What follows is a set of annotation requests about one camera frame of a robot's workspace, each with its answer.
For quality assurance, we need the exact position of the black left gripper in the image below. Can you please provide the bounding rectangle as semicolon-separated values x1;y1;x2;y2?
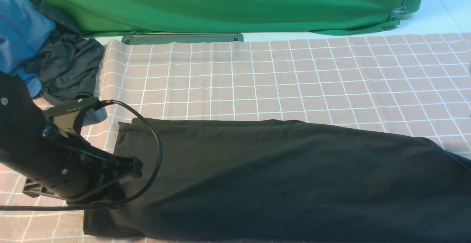
22;125;143;205

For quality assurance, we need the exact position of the dark gray long-sleeved shirt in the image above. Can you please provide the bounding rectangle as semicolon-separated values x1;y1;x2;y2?
84;119;471;243

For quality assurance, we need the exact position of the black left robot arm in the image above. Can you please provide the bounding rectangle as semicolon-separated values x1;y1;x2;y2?
0;72;142;206

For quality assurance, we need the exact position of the dark gray crumpled garment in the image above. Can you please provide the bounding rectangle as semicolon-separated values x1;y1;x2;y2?
24;0;105;105

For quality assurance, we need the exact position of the green backdrop cloth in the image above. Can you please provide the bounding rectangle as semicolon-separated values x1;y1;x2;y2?
44;0;422;36

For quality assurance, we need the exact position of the blue garment in pile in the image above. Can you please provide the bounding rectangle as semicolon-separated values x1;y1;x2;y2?
0;0;56;98

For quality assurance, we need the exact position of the pink grid tablecloth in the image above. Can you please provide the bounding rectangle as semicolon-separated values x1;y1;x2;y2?
0;33;471;243

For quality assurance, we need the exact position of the metal binder clip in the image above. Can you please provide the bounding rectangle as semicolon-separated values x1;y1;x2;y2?
390;6;409;21

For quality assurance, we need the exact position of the black left camera cable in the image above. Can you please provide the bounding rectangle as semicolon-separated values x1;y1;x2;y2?
0;100;163;212

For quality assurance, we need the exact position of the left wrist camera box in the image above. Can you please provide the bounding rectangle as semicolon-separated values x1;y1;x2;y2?
43;97;107;134

